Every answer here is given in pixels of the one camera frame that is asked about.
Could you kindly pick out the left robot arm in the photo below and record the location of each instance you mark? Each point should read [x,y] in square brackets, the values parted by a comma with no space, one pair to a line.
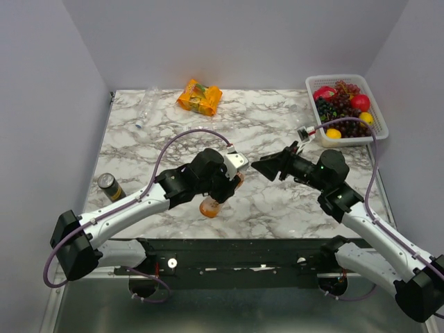
[82,243]

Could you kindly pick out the clear bottle blue cap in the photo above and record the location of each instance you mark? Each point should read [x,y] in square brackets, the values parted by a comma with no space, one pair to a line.
[146,106]

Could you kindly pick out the yellow lemon lower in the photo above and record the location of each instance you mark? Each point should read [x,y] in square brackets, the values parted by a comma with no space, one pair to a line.
[333,133]

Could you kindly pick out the black yellow drink can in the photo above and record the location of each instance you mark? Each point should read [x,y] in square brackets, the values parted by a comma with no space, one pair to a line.
[111,188]

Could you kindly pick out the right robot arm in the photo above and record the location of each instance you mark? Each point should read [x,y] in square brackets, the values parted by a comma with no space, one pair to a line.
[413,276]

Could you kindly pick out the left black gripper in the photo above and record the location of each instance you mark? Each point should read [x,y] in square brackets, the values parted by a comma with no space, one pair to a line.
[228,187]

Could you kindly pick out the dark red grape bunch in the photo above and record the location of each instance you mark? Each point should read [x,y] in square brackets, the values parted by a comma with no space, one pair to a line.
[349,129]

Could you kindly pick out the yellow lemon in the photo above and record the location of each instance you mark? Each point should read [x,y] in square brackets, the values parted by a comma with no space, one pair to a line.
[367,118]
[333,133]

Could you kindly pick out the orange snack bag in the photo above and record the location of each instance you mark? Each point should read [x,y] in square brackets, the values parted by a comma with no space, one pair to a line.
[199,98]

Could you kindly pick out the white plastic basket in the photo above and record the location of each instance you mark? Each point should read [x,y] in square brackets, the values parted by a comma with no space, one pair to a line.
[379,126]

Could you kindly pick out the black base frame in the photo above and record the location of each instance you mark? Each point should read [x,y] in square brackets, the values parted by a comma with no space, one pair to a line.
[240,263]

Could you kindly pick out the orange juice bottle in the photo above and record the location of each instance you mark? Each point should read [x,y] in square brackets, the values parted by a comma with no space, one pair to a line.
[210,207]

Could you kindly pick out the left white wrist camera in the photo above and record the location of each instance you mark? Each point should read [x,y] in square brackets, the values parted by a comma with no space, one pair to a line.
[235,163]

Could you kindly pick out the clear empty bottle centre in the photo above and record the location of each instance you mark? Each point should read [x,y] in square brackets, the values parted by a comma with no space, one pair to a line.
[198,127]

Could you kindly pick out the red round fruit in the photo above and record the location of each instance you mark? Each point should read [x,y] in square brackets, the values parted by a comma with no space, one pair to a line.
[361,102]

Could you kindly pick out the yellow lemon upper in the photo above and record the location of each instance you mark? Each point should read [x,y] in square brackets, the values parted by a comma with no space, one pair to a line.
[367,118]

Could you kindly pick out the red apple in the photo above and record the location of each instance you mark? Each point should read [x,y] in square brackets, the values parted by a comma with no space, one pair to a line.
[324,92]

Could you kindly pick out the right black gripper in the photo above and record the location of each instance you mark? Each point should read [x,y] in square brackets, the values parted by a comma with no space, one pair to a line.
[270,165]

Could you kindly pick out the blue grape bunch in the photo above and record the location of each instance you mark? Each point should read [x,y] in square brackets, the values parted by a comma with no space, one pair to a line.
[326,110]

